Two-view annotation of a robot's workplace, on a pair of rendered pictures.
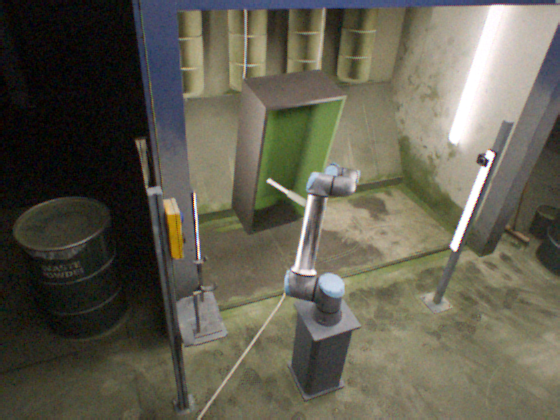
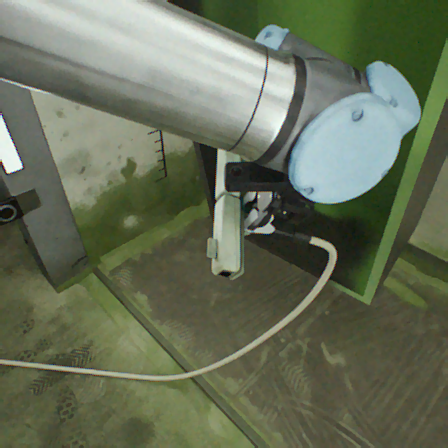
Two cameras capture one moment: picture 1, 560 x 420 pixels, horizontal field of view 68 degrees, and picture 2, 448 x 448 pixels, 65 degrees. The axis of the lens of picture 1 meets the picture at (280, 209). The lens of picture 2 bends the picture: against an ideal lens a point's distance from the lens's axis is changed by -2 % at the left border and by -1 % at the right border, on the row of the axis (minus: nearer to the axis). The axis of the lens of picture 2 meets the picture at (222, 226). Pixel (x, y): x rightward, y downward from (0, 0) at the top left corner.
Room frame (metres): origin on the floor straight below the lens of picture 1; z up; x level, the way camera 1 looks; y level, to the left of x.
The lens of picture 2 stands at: (2.32, -0.71, 1.28)
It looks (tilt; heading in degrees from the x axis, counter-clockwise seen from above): 40 degrees down; 71
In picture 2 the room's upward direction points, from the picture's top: straight up
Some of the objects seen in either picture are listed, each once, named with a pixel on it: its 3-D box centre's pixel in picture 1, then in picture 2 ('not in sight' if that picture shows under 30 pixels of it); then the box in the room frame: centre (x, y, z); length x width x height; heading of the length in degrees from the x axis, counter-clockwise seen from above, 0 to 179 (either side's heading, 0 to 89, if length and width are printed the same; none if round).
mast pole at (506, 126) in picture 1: (466, 225); not in sight; (2.46, -1.36, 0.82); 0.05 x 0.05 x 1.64; 25
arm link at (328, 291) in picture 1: (328, 291); not in sight; (1.70, -0.31, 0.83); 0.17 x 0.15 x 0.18; 77
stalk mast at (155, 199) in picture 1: (172, 321); not in sight; (1.42, 0.53, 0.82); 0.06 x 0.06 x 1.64; 25
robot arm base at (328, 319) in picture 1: (327, 308); not in sight; (1.70, -0.32, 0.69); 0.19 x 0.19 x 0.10
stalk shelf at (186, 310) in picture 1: (199, 318); not in sight; (1.48, 0.40, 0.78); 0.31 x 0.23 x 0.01; 25
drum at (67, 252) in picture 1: (78, 269); not in sight; (2.11, 1.41, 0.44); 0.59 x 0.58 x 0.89; 96
